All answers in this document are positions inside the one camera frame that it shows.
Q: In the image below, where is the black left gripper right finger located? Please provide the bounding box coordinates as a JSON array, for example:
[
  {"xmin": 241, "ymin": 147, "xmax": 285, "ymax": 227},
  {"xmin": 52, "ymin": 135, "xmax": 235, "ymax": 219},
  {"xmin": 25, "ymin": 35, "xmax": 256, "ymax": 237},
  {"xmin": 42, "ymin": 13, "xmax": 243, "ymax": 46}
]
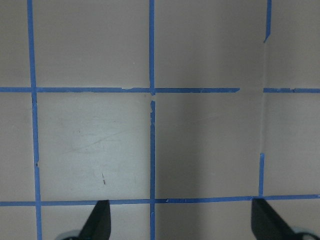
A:
[{"xmin": 251, "ymin": 198, "xmax": 302, "ymax": 240}]

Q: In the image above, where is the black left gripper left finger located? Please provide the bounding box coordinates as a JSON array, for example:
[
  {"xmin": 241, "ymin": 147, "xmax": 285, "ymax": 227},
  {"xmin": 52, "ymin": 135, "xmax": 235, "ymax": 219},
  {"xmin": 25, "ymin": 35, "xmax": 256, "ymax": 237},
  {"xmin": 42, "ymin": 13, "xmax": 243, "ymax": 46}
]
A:
[{"xmin": 78, "ymin": 200, "xmax": 111, "ymax": 240}]

